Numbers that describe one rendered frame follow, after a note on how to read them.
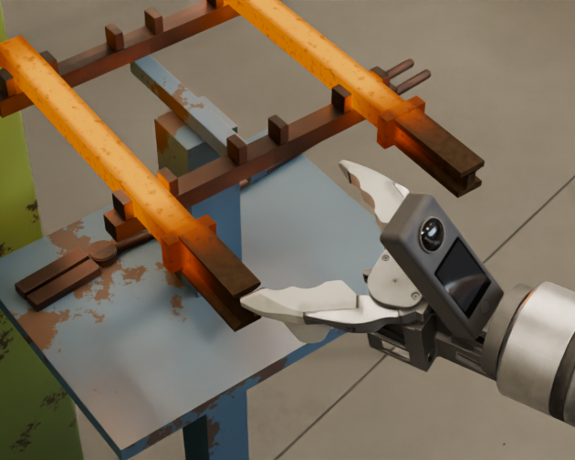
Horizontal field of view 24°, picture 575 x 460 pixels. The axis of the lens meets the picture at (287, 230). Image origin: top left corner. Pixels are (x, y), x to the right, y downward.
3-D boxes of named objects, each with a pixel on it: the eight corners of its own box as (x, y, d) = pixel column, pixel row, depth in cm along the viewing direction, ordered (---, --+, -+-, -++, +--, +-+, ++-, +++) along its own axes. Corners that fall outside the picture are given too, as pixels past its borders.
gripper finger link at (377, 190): (345, 198, 112) (390, 278, 107) (336, 154, 108) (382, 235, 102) (379, 184, 113) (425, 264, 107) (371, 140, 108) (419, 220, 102)
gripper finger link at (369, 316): (307, 342, 99) (423, 326, 98) (304, 331, 98) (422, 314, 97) (302, 290, 102) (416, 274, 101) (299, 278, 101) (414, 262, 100)
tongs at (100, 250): (409, 63, 171) (409, 55, 170) (433, 78, 168) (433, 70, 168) (15, 291, 142) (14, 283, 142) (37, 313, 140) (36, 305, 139)
